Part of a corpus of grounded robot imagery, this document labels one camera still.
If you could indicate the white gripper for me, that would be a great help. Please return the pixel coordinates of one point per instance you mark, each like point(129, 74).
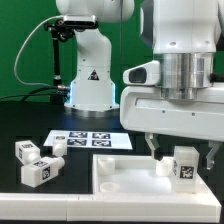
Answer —
point(143, 109)

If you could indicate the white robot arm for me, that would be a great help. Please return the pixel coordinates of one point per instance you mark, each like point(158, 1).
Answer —
point(177, 93)

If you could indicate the white L-shaped obstacle fence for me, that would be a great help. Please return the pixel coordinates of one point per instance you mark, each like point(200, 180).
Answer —
point(202, 208)

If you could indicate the paper sheet with tags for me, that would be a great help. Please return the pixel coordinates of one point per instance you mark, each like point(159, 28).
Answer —
point(85, 139)

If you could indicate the black camera stand pole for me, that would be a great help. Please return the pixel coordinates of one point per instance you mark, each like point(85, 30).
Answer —
point(56, 99)

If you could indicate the black camera on stand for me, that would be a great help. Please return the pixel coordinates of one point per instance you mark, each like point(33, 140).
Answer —
point(64, 27)

